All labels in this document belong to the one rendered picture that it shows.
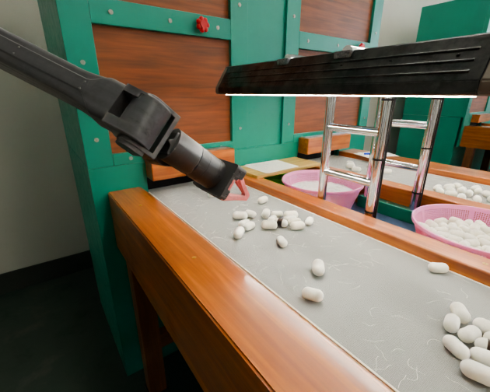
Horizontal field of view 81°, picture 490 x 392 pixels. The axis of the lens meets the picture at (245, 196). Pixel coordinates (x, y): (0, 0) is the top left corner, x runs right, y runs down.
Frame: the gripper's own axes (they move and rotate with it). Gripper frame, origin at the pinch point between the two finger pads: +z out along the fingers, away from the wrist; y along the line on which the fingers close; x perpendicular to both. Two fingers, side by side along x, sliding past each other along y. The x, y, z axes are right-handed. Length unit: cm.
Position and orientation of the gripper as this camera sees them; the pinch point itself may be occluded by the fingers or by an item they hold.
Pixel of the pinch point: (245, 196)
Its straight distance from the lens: 58.1
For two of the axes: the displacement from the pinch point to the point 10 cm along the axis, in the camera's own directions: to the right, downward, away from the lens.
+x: -5.0, 8.6, -0.9
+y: -6.0, -2.7, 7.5
